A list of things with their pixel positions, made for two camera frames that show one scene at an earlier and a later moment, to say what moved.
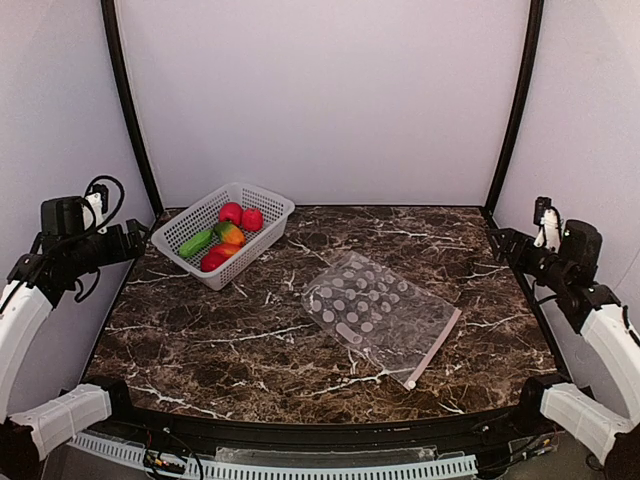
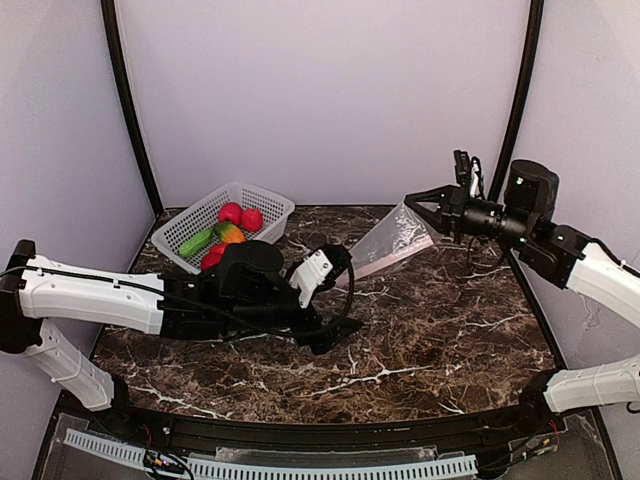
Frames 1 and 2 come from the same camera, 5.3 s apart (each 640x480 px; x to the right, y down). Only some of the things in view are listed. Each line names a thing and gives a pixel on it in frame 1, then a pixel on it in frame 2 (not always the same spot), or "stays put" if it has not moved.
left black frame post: [109, 15] stays put
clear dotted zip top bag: [394, 321] -> [405, 233]
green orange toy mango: [229, 233] stays put
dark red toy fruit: [212, 259] stays put
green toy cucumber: [195, 242] stays put
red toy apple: [231, 211] stays put
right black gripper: [509, 245] -> [454, 212]
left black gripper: [132, 236] -> [310, 330]
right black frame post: [534, 34] stays put
